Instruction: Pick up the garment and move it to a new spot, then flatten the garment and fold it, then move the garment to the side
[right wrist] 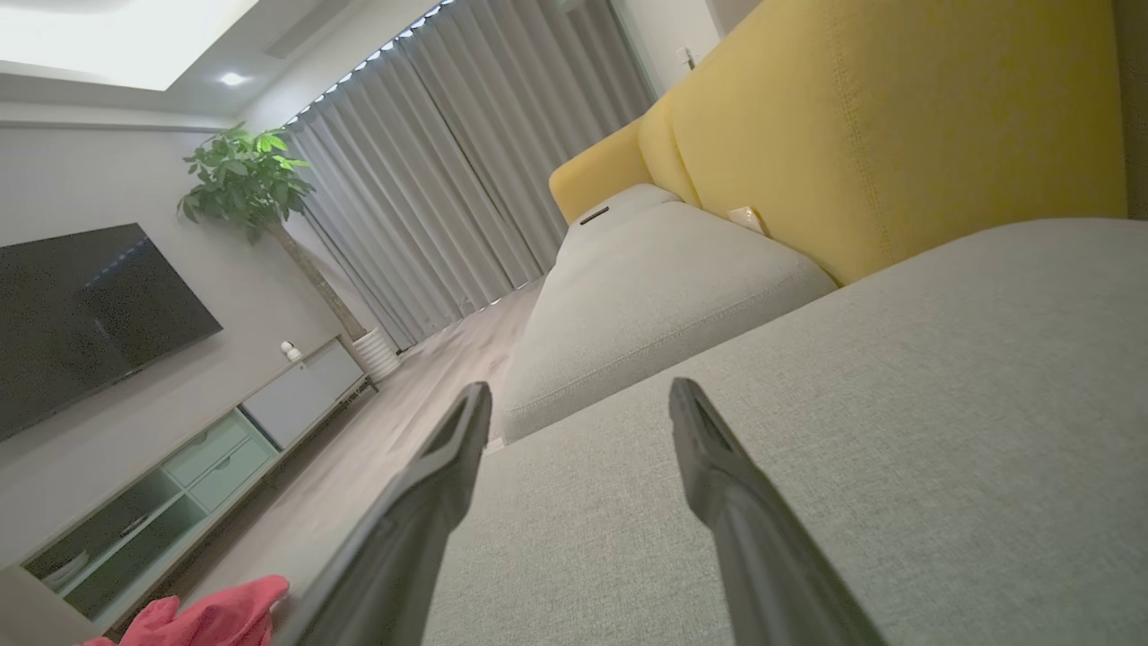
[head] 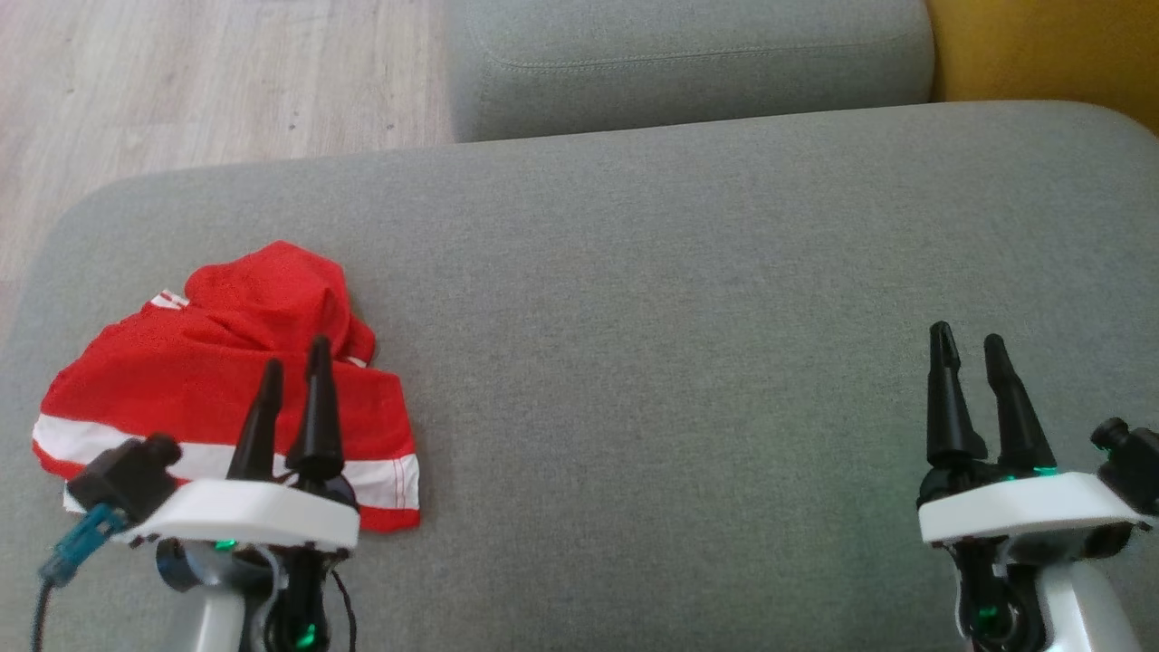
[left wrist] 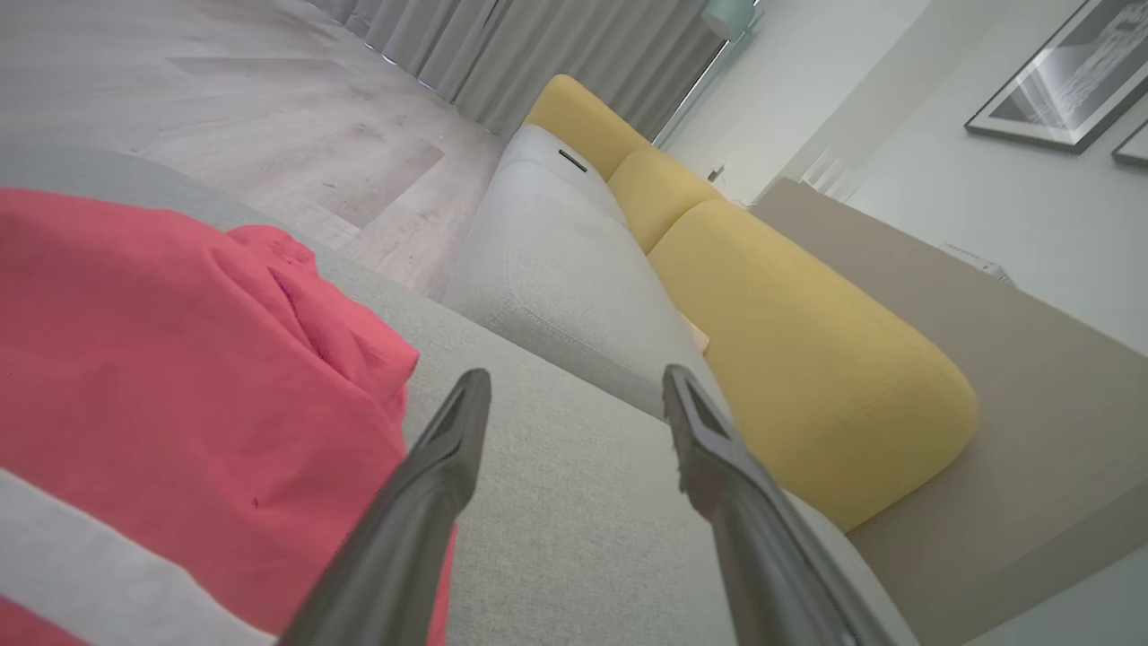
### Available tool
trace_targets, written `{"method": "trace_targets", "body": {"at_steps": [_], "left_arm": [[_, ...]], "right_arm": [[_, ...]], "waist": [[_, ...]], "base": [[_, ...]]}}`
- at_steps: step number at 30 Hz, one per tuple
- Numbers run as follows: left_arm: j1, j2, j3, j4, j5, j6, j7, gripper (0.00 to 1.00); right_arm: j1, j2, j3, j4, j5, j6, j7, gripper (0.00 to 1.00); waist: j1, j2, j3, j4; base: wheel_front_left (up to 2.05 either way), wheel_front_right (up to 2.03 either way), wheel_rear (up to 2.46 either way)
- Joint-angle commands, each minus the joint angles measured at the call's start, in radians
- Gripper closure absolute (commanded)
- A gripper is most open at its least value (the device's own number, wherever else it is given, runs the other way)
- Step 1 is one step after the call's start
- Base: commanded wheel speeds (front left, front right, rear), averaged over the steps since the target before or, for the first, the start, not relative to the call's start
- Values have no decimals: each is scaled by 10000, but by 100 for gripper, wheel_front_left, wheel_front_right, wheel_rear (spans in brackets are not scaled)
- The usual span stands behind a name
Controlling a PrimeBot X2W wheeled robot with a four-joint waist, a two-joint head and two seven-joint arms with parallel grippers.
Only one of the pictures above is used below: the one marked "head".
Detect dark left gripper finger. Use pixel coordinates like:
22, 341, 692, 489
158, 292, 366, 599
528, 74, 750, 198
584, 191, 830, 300
286, 335, 345, 485
226, 359, 284, 481

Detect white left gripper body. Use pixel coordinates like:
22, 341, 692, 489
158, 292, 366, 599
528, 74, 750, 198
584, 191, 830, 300
113, 478, 360, 551

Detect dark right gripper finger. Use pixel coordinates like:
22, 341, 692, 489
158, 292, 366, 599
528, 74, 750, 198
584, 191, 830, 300
983, 333, 1058, 474
925, 321, 988, 467

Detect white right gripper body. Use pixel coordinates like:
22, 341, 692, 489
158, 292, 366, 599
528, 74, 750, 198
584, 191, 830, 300
916, 457, 1146, 544

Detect red shorts with white band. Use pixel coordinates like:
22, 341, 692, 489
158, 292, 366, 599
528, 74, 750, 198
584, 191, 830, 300
33, 312, 422, 533

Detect red white basketball jersey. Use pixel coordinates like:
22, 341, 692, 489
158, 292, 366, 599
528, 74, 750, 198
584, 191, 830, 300
148, 240, 378, 368

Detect yellow and grey sofa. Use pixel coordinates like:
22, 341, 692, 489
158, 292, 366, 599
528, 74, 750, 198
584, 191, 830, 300
0, 100, 1159, 652

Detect yellow sofa backrest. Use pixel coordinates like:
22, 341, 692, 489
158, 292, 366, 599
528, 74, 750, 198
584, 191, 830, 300
924, 0, 1159, 137

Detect grey back cushion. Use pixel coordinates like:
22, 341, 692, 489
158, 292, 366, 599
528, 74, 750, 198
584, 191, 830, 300
448, 0, 935, 144

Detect left teal plug black cable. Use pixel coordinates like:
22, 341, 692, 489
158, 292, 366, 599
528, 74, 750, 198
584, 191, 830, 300
32, 503, 129, 652

